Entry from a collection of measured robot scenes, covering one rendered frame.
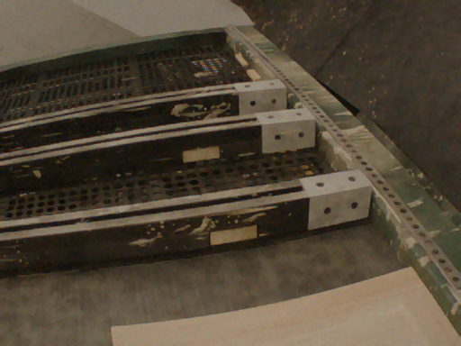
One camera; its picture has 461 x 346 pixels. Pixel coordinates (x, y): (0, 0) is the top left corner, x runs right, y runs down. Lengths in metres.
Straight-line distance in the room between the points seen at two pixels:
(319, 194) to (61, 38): 5.08
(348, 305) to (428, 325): 0.14
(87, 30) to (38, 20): 0.65
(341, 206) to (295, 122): 0.29
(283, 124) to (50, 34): 4.83
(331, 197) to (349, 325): 0.27
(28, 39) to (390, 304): 5.42
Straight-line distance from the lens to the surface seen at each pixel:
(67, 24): 5.74
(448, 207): 1.76
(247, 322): 0.73
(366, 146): 1.12
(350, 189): 0.92
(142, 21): 4.24
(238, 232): 0.89
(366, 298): 0.78
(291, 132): 1.16
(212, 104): 1.31
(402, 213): 0.91
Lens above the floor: 1.54
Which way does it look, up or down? 27 degrees down
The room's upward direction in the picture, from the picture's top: 63 degrees counter-clockwise
